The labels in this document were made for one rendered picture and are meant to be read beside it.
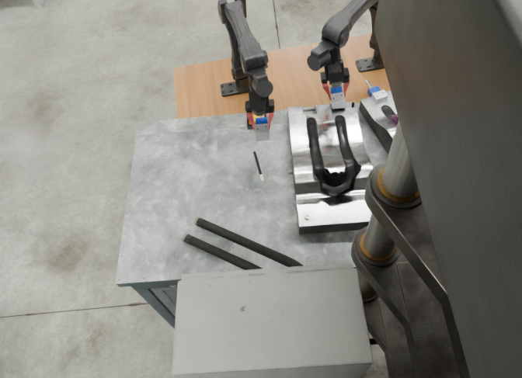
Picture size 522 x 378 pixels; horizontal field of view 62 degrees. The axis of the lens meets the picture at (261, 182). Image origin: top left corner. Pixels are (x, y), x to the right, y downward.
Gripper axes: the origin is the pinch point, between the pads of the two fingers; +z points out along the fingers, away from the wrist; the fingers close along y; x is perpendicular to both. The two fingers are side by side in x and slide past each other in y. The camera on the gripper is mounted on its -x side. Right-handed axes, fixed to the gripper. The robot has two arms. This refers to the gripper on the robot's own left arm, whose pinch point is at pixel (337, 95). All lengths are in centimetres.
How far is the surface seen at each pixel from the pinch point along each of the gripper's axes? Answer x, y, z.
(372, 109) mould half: 3.8, 12.7, 10.3
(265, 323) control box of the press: -108, -18, -20
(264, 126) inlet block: -14.4, -26.9, -0.5
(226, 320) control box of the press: -108, -24, -21
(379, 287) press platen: -90, 1, -3
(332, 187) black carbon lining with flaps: -30.7, -6.1, 18.0
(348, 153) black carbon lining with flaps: -19.4, 0.8, 12.7
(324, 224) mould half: -43.0, -10.5, 23.2
